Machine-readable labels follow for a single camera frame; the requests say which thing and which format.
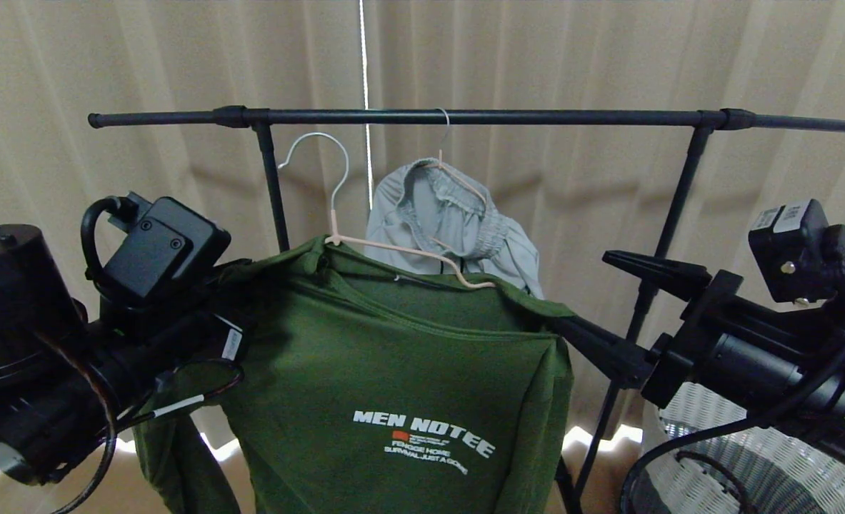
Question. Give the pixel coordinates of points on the green garment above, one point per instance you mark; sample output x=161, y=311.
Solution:
x=393, y=371

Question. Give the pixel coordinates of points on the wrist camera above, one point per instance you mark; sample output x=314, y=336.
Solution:
x=165, y=250
x=786, y=250

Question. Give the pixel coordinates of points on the black clothes rack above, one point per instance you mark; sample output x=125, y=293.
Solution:
x=572, y=117

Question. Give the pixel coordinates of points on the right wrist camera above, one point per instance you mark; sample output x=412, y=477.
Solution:
x=786, y=250

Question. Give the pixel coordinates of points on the white laundry basket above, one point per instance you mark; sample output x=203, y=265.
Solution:
x=786, y=485

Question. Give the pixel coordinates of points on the pink clothes hanger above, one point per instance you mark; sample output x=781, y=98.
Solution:
x=393, y=249
x=465, y=185

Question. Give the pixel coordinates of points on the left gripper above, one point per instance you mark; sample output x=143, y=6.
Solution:
x=143, y=357

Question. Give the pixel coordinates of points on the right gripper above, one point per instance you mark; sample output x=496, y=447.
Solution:
x=751, y=357

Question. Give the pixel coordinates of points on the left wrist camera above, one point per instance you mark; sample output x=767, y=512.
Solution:
x=165, y=250

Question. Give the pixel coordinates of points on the pale grey shorts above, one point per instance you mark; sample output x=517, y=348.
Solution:
x=429, y=214

